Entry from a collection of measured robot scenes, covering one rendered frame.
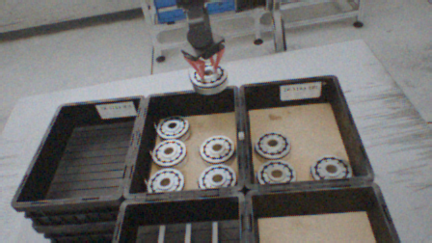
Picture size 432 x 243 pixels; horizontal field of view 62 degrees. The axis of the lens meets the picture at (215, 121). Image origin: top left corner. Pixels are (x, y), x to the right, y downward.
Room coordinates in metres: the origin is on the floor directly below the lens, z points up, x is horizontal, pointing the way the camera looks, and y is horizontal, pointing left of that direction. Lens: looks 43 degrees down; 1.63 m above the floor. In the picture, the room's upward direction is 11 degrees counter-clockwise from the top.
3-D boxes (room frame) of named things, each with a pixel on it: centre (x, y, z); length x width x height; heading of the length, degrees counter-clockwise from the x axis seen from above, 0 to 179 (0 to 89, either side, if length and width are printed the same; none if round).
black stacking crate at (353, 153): (0.67, -0.21, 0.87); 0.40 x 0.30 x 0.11; 171
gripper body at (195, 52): (0.81, -0.01, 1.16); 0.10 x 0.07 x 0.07; 126
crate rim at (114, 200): (0.76, 0.38, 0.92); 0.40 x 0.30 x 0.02; 171
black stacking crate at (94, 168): (0.76, 0.38, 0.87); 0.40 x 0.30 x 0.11; 171
